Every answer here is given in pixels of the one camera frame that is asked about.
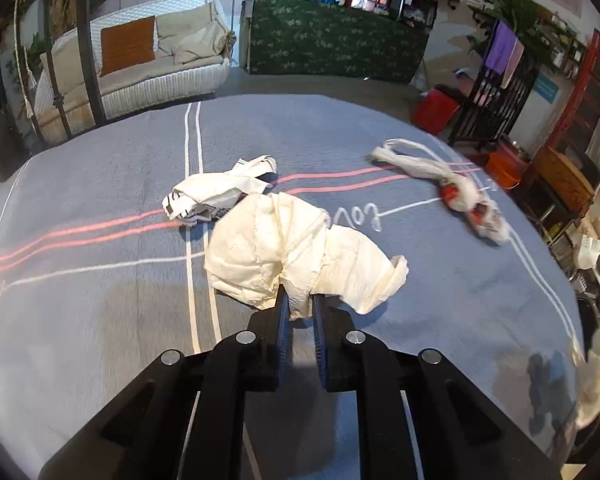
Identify orange cushion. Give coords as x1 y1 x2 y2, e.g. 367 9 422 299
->
100 16 155 76

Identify orange plastic bucket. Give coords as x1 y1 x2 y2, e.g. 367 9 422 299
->
484 152 527 191

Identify purple towel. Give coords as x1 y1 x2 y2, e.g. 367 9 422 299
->
483 21 518 75

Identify white wicker sofa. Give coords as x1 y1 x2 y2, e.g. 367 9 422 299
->
33 0 235 145

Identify pink towel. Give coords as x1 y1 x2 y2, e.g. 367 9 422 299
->
501 39 524 89

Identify white red plastic bag trash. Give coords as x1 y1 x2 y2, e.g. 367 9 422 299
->
367 139 509 245

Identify brown orange suitcase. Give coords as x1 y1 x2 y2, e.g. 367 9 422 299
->
532 146 595 211

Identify red bag on floor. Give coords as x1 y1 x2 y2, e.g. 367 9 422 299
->
412 84 466 136

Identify black white crumpled wrapper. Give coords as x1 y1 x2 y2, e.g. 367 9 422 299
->
162 155 277 226

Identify blue grey striped tablecloth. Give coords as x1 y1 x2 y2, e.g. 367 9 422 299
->
0 96 582 479

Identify green potted plant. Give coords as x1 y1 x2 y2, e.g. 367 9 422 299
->
467 0 550 60

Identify white tissue wad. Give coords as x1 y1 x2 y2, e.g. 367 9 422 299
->
204 193 408 318

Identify green patterned counter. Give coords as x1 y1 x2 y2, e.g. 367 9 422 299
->
238 0 428 84

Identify black metal rack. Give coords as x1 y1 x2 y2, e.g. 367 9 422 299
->
449 36 539 151

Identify small white tissue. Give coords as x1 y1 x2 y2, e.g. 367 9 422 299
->
570 327 600 429

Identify red ladder shelf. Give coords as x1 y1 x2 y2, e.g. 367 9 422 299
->
546 29 600 152

